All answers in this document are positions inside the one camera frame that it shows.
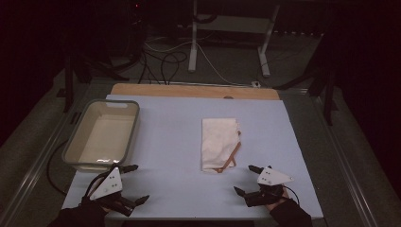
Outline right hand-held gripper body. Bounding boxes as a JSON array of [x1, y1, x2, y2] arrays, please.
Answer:
[[243, 166, 295, 208]]

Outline white floor cable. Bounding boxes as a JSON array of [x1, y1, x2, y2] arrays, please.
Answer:
[[144, 37, 253, 88]]

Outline white cloth bag brown straps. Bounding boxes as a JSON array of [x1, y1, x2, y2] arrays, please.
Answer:
[[200, 117, 243, 174]]

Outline beige plastic bin grey rim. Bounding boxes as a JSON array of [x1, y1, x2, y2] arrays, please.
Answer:
[[61, 98, 141, 173]]

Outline white metal desk frame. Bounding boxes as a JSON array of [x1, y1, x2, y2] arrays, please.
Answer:
[[187, 0, 281, 79]]

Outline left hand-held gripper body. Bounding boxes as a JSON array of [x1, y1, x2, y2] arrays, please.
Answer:
[[82, 166, 137, 218]]

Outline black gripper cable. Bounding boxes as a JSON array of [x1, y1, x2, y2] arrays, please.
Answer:
[[85, 172, 110, 199], [282, 184, 301, 205]]

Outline black looped floor cables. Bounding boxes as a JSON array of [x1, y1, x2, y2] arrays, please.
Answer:
[[137, 49, 189, 86]]

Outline wooden table board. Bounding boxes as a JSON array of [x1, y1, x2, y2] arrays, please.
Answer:
[[110, 82, 281, 101]]

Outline black stand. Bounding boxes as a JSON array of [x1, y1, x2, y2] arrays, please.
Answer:
[[56, 46, 131, 114], [273, 37, 340, 127]]

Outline person's left hand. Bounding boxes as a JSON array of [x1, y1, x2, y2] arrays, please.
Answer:
[[94, 201, 112, 214]]

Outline light blue table mat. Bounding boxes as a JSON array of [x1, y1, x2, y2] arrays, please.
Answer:
[[61, 94, 324, 219]]

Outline black floor cable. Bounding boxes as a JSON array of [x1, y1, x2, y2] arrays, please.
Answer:
[[46, 139, 70, 196]]

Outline metal floor rail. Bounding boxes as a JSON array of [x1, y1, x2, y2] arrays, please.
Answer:
[[280, 88, 381, 227], [0, 94, 93, 225]]

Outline person's right hand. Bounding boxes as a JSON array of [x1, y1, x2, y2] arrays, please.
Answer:
[[264, 196, 291, 213]]

